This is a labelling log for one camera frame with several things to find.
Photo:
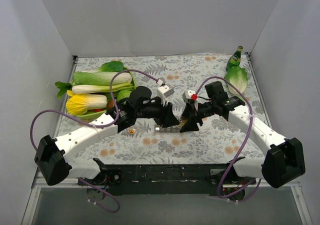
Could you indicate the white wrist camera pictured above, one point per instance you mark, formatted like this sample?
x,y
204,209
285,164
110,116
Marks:
x,y
164,91
190,97

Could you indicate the toy green napa cabbage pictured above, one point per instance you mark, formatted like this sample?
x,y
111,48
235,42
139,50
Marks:
x,y
100,78

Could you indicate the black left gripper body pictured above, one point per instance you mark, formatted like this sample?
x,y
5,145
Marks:
x,y
163,113

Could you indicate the green glass bottle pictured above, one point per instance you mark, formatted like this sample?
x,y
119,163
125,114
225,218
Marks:
x,y
235,59

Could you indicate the toy yellow napa cabbage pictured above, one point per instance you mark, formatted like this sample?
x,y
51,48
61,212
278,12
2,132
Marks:
x,y
79,104

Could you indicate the toy brown mushroom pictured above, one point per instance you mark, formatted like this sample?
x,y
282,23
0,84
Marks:
x,y
110,105

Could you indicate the toy round green cabbage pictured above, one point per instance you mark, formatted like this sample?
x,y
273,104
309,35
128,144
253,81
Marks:
x,y
123,94

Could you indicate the clear pill bottle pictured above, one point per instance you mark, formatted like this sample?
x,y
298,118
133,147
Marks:
x,y
182,122

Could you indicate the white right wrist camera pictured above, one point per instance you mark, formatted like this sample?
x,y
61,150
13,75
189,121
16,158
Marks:
x,y
190,97

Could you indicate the toy lettuce head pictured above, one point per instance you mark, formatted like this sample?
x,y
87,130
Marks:
x,y
238,77

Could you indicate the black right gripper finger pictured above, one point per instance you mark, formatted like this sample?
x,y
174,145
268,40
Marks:
x,y
190,126
188,111

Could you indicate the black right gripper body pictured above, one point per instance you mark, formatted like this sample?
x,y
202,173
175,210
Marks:
x,y
192,113

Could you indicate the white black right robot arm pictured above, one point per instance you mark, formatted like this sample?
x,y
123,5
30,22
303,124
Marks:
x,y
283,159

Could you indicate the toy white celery stalk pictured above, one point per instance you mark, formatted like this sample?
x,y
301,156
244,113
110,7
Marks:
x,y
90,89

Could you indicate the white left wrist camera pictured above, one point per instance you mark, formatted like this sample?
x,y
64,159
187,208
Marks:
x,y
164,91

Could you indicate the green plastic tray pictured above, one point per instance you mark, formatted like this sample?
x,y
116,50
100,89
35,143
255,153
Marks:
x,y
107,94

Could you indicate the clear weekly pill organizer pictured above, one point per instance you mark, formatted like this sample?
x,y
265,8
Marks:
x,y
171,129

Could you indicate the toy red pepper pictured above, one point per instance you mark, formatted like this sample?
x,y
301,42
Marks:
x,y
98,110

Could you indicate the toy bok choy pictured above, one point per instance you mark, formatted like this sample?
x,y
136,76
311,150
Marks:
x,y
112,66

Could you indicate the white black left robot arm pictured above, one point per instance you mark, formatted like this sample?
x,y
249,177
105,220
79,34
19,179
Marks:
x,y
55,157

